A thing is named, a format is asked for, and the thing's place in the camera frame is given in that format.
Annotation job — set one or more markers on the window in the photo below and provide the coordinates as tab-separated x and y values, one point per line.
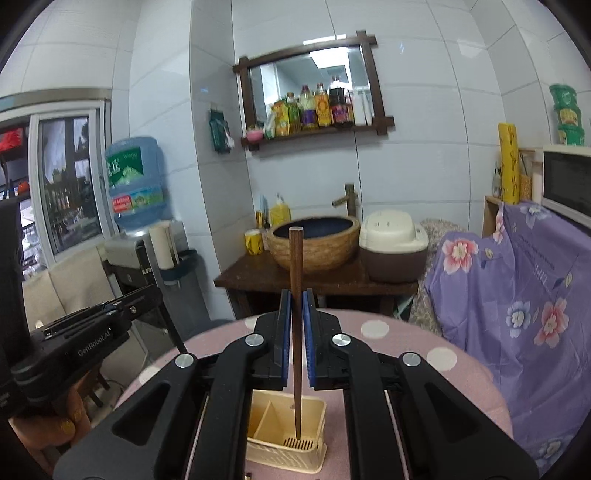
64	184

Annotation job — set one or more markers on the blue water jug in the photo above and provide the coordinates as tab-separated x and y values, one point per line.
136	184

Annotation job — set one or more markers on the white paper roll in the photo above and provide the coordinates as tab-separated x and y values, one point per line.
164	247

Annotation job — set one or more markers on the yellow cup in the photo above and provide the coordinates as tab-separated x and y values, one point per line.
254	241

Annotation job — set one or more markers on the amber sauce bottle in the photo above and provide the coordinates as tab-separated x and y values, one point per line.
323	108

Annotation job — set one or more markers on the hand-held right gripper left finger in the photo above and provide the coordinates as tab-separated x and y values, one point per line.
286	341

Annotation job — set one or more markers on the beige plastic utensil holder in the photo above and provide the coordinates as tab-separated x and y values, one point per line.
315	415

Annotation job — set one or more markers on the yellow detergent bottle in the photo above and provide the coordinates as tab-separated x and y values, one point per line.
280	213

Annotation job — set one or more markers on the white brown rice cooker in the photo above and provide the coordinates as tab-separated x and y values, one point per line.
392	249

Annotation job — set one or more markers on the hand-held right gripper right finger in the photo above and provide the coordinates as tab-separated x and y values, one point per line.
308	341

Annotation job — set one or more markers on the purple floral cloth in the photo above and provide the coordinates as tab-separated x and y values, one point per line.
508	300

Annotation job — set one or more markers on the light wooden cabinet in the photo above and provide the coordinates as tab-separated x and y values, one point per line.
490	217

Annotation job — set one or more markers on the white bottle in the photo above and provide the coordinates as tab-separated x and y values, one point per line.
362	108

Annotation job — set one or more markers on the pink bowl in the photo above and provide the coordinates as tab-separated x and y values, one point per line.
255	134

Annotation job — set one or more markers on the woven wash basin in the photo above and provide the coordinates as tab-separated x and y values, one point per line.
323	249

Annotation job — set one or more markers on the grey textured cloth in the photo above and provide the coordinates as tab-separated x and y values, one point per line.
438	230

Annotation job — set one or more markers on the yellow roll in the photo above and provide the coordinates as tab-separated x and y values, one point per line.
509	161

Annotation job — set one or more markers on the green label bottle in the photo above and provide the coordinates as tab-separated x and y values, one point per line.
293	115

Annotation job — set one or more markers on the bamboo style faucet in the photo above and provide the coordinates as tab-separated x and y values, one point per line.
350	198

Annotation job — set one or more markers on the pink polka-dot tablecloth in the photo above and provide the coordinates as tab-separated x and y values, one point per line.
438	383

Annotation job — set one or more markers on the water dispenser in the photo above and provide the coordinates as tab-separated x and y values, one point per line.
134	263

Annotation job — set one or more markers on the purple label oil bottle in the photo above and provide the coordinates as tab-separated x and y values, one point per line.
308	110

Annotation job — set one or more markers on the person's left hand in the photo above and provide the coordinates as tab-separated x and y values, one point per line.
55	434

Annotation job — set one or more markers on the green hanging packet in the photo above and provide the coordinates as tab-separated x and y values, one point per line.
220	131

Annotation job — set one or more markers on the yellow green snack packet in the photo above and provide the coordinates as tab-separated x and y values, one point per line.
278	119

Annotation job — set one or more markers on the dark soy sauce bottle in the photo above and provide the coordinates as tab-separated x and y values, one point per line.
340	106

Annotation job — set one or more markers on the wooden framed mirror shelf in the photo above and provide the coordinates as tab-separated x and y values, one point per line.
300	69

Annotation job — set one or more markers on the white microwave oven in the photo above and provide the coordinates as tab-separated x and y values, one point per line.
568	180

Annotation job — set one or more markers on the brown wooden chopstick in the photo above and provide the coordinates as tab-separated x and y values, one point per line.
296	267

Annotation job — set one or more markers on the dark wooden table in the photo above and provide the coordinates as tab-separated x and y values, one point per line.
249	277

